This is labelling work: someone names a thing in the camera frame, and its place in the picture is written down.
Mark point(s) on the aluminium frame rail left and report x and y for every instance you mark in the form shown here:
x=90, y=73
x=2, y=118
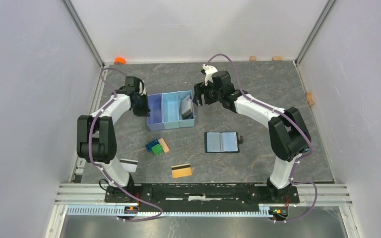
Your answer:
x=56, y=222

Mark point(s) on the blue toy brick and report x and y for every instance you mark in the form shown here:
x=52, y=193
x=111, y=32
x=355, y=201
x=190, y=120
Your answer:
x=151, y=144

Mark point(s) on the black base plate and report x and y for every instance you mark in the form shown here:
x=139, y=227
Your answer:
x=200, y=197

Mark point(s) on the purple plastic bin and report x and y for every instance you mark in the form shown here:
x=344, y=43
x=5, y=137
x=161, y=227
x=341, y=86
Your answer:
x=154, y=120

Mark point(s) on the light blue bin with cards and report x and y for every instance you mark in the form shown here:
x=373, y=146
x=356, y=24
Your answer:
x=185, y=122

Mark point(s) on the wooden arch block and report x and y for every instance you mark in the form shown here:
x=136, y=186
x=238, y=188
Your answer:
x=309, y=98

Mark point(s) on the green toy brick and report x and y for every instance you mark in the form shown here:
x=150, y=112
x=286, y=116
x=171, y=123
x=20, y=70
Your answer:
x=157, y=149

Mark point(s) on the orange round object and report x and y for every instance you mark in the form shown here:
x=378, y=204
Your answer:
x=119, y=60

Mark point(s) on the black card holder wallet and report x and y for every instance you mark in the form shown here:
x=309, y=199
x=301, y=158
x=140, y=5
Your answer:
x=222, y=142

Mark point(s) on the silver credit card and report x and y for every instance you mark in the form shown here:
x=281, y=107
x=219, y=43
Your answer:
x=129, y=165

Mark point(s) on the light blue middle bin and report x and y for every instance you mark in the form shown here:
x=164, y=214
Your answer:
x=170, y=110

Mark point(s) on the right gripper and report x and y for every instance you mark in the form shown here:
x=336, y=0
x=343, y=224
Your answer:
x=201, y=89

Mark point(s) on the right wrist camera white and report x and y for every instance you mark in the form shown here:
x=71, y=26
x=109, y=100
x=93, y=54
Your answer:
x=208, y=71

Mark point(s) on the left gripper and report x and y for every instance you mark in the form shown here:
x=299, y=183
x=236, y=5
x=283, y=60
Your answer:
x=145, y=112

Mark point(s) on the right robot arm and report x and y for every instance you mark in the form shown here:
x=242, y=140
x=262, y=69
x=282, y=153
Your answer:
x=289, y=136

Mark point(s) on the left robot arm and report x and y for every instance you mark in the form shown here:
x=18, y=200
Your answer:
x=96, y=140

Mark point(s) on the gold credit card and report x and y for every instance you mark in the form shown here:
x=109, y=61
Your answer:
x=179, y=171

